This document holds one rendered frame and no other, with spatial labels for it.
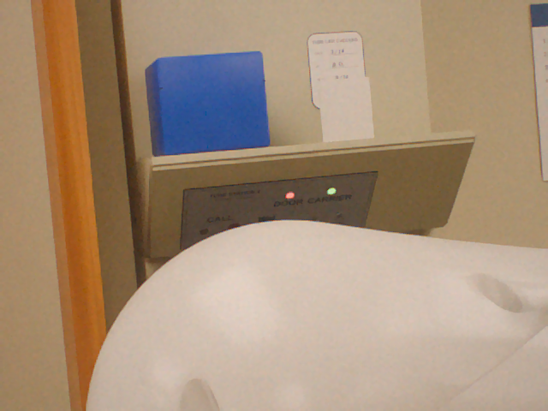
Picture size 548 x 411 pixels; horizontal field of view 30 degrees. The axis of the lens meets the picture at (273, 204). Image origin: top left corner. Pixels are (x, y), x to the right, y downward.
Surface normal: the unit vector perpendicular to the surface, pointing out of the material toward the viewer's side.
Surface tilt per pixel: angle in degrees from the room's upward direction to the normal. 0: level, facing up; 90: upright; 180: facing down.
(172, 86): 90
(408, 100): 90
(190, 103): 90
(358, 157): 135
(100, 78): 90
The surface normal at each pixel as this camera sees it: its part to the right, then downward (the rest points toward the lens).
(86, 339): 0.23, 0.03
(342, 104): -0.05, 0.06
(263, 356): -0.14, -0.45
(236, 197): 0.22, 0.73
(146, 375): -0.62, -0.34
